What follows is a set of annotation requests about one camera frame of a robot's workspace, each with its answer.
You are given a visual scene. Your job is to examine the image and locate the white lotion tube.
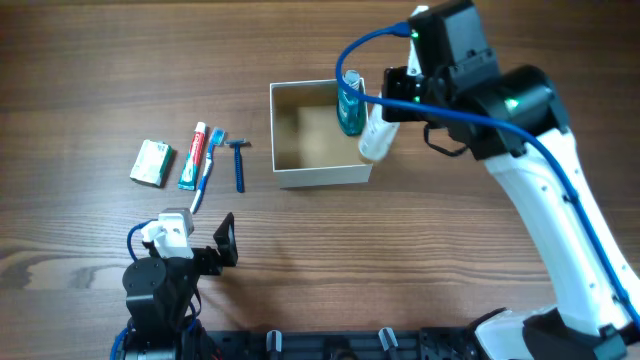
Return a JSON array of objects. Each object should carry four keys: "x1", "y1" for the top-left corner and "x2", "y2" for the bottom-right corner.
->
[{"x1": 358, "y1": 104, "x2": 400, "y2": 162}]

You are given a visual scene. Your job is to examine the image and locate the blue disposable razor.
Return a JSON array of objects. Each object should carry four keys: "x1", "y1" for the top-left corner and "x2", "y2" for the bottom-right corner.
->
[{"x1": 225, "y1": 138, "x2": 250, "y2": 193}]

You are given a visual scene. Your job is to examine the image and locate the red green toothpaste tube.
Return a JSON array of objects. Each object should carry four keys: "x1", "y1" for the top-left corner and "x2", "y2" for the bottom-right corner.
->
[{"x1": 178, "y1": 122, "x2": 207, "y2": 191}]

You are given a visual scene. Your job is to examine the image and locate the blue white toothbrush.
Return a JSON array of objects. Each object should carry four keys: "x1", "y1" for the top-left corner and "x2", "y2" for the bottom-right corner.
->
[{"x1": 190, "y1": 127, "x2": 226, "y2": 214}]

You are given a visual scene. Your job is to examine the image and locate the green white soap packet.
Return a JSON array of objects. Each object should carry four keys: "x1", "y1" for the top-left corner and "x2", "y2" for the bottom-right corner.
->
[{"x1": 129, "y1": 139, "x2": 173, "y2": 187}]

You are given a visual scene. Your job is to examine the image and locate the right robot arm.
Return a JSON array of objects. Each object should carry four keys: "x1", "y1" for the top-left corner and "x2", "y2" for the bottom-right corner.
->
[{"x1": 382, "y1": 65, "x2": 639, "y2": 359}]

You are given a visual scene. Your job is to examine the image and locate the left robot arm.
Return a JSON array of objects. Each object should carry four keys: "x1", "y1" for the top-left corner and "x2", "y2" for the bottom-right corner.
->
[{"x1": 109, "y1": 208, "x2": 238, "y2": 360}]

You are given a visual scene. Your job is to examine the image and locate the white cardboard box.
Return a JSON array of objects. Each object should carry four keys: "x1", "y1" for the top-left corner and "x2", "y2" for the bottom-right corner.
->
[{"x1": 270, "y1": 79, "x2": 372, "y2": 188}]

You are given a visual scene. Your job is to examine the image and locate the right blue cable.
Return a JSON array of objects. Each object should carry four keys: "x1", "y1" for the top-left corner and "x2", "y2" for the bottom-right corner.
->
[{"x1": 334, "y1": 20, "x2": 640, "y2": 331}]

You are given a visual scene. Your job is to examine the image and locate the blue cable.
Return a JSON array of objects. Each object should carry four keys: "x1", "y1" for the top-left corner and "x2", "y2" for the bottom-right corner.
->
[
  {"x1": 334, "y1": 20, "x2": 640, "y2": 331},
  {"x1": 125, "y1": 219, "x2": 154, "y2": 262}
]

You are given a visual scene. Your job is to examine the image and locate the left blue cable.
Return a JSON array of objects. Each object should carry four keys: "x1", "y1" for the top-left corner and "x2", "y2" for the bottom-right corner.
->
[{"x1": 125, "y1": 219, "x2": 154, "y2": 262}]

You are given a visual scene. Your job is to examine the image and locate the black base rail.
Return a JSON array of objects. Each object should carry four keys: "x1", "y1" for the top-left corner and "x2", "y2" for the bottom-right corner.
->
[{"x1": 208, "y1": 327, "x2": 481, "y2": 360}]

